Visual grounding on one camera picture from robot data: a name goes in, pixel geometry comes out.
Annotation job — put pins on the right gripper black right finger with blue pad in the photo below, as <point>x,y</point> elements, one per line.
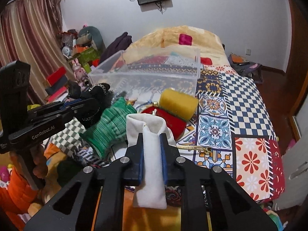
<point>211,199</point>

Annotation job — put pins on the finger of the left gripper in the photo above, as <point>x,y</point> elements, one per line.
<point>30,132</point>
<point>55,108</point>

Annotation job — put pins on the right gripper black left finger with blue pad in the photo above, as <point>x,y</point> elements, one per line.
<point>94,198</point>

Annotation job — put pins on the white fabric pouch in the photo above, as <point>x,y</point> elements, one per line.
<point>151,192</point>

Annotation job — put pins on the black patterned knit sock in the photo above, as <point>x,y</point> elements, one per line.
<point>90,115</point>

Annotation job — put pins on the yellow sponge roll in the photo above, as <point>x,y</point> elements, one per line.
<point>178,104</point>

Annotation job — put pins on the person's hand holding gripper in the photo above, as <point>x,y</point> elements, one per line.
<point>41,168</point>

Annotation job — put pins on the red flat box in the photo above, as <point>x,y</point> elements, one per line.
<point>56,76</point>

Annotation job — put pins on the grey checkered cloth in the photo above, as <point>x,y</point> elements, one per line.
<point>69,140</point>

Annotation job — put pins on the pink bunny plush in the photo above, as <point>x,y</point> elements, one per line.
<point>80,74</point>

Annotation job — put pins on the green knitted cloth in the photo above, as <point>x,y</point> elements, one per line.
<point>110,129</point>

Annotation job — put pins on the orange fabric item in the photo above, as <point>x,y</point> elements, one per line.
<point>16,199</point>

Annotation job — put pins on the green cardboard box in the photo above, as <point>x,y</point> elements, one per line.
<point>87,55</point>

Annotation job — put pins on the patchwork patterned bedsheet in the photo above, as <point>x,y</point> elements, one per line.
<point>231,128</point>

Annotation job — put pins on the grey green plush toy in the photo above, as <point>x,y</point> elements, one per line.
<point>91,35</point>

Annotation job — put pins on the striped pink curtain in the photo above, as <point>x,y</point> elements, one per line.
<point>29,30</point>

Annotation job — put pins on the clear plastic storage box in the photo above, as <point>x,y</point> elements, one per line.
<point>144,73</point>

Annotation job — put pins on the dark purple clothing pile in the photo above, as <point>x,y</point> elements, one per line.
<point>120,43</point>

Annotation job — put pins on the white cabinet door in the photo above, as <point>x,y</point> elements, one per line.
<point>295,170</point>

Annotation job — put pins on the grey backpack on floor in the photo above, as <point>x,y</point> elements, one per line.
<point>245,68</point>

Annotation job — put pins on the beige fleece blanket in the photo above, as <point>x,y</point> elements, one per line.
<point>208,43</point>

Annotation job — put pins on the wall power socket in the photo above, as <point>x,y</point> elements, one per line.
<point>248,52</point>

